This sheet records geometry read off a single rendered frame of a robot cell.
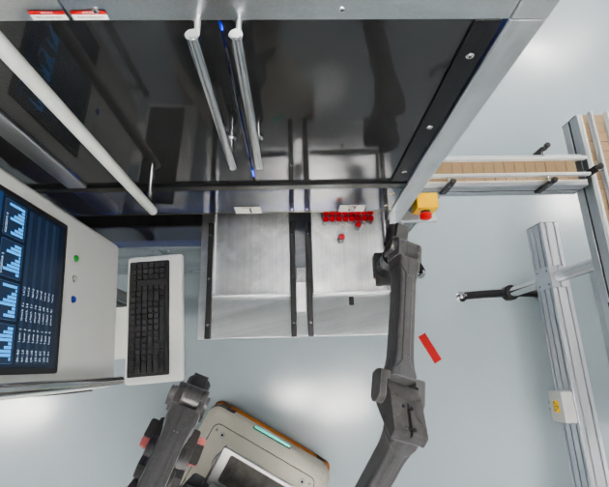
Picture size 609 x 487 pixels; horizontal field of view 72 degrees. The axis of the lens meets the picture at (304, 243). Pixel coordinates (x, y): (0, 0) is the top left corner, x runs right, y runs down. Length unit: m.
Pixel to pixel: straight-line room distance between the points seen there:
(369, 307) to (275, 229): 0.43
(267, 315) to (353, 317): 0.29
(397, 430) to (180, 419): 0.42
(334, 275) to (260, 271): 0.26
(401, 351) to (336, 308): 0.51
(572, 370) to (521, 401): 0.56
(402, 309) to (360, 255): 0.51
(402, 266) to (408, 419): 0.36
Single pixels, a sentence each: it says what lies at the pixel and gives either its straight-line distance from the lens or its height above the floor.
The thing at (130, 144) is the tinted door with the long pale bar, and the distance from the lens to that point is 1.07.
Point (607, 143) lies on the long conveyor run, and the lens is 1.97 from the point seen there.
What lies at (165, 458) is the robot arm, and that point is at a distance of 0.89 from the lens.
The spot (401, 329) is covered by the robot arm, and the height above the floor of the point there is 1.35.
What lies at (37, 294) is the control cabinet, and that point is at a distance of 1.20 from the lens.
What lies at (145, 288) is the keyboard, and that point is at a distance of 1.59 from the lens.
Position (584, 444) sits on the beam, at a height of 0.55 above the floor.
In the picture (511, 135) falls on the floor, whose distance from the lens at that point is 3.01.
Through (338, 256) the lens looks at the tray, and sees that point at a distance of 1.48.
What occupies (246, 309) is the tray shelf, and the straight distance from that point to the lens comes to 1.44.
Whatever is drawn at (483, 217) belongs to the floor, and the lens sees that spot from 2.69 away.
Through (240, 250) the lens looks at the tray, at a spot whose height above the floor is 0.88.
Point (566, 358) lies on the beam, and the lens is 2.08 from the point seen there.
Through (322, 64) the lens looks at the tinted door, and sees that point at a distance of 0.79.
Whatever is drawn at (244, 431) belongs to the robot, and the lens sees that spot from 2.06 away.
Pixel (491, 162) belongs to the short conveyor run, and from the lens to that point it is 1.70.
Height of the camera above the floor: 2.30
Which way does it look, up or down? 74 degrees down
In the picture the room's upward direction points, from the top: 4 degrees clockwise
